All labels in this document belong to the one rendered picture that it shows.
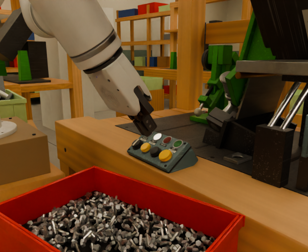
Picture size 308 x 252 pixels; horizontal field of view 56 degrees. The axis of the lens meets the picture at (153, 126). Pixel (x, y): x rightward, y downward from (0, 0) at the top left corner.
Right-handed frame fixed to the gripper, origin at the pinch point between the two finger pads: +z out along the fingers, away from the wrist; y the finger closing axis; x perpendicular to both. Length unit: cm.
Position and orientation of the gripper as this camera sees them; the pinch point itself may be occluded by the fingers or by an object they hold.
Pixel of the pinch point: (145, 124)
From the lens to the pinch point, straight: 56.7
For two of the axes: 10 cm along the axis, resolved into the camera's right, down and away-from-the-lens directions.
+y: 6.2, 1.9, -7.6
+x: 6.4, -6.8, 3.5
